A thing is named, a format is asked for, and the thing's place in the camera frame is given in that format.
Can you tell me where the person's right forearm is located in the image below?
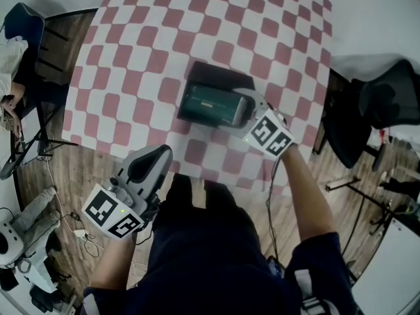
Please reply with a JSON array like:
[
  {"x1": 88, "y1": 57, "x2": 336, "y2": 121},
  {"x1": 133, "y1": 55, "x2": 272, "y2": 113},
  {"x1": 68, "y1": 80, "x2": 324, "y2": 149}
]
[{"x1": 279, "y1": 144, "x2": 341, "y2": 253}]

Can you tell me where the black floor stand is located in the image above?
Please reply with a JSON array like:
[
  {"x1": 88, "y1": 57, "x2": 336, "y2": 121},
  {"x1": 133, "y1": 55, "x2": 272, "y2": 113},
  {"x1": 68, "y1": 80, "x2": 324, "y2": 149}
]
[{"x1": 324, "y1": 176, "x2": 410, "y2": 236}]

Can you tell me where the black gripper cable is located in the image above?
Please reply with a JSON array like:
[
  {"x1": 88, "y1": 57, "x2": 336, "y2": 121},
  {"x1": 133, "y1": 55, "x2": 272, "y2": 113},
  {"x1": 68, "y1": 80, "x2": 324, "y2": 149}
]
[{"x1": 264, "y1": 156, "x2": 284, "y2": 263}]

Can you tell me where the white floor cable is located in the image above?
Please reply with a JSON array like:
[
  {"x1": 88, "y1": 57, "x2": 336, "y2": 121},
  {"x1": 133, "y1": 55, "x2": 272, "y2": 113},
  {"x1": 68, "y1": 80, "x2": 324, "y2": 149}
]
[{"x1": 45, "y1": 156, "x2": 78, "y2": 233}]

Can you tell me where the blue padded chair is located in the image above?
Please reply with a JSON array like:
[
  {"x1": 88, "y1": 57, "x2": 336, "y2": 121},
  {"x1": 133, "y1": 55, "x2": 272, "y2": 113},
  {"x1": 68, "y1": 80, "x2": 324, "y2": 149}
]
[{"x1": 2, "y1": 1, "x2": 72, "y2": 85}]

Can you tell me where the white grey quadruped robot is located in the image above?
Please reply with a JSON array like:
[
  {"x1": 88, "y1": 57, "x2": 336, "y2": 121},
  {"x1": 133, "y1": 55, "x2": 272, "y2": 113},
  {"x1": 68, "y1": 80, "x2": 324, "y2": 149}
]
[{"x1": 0, "y1": 186, "x2": 62, "y2": 277}]

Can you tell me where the black rectangular container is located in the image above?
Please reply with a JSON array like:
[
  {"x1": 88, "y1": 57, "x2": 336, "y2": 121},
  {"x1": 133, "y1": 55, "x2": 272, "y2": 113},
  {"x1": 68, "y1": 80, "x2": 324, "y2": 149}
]
[{"x1": 177, "y1": 60, "x2": 257, "y2": 131}]

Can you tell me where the red white checkered tablecloth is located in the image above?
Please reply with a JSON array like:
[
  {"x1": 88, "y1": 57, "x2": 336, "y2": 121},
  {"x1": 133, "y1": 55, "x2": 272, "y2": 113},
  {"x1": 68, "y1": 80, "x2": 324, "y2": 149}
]
[{"x1": 61, "y1": 0, "x2": 334, "y2": 197}]

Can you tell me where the person's left forearm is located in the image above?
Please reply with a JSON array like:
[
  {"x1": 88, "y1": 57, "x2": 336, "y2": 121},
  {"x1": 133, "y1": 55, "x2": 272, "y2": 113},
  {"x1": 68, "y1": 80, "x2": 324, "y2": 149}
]
[{"x1": 89, "y1": 234, "x2": 137, "y2": 291}]

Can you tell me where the white cabinet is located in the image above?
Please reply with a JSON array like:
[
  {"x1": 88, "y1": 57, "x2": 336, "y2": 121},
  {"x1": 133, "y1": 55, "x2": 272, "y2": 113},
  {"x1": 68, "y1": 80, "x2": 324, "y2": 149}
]
[{"x1": 351, "y1": 217, "x2": 420, "y2": 315}]

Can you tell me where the black mesh office chair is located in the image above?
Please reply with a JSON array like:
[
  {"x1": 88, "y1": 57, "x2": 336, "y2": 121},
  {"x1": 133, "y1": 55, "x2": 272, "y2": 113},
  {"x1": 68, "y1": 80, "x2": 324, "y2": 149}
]
[{"x1": 321, "y1": 58, "x2": 420, "y2": 171}]

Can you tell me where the black tripod stand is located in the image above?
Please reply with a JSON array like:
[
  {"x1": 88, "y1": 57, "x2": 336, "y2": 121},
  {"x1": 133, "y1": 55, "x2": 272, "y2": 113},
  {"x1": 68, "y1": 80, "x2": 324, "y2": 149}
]
[{"x1": 0, "y1": 92, "x2": 80, "y2": 180}]

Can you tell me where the dark green packet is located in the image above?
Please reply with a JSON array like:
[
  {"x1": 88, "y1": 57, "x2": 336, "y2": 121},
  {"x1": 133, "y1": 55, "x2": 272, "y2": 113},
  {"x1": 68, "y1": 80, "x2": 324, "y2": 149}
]
[{"x1": 179, "y1": 81, "x2": 249, "y2": 126}]

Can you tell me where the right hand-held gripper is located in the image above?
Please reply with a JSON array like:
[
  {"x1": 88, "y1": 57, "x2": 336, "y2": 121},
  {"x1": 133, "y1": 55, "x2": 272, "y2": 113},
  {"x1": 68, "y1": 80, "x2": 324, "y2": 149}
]
[{"x1": 217, "y1": 88, "x2": 298, "y2": 159}]

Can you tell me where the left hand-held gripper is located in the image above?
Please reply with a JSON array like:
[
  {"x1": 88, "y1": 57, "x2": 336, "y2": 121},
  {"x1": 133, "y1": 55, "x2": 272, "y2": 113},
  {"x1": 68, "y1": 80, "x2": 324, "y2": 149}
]
[{"x1": 81, "y1": 144, "x2": 174, "y2": 240}]

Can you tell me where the person's dark clothed body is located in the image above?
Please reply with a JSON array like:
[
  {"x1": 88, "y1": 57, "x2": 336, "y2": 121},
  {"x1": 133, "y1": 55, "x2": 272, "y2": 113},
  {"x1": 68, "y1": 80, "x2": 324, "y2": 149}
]
[{"x1": 82, "y1": 172, "x2": 358, "y2": 315}]

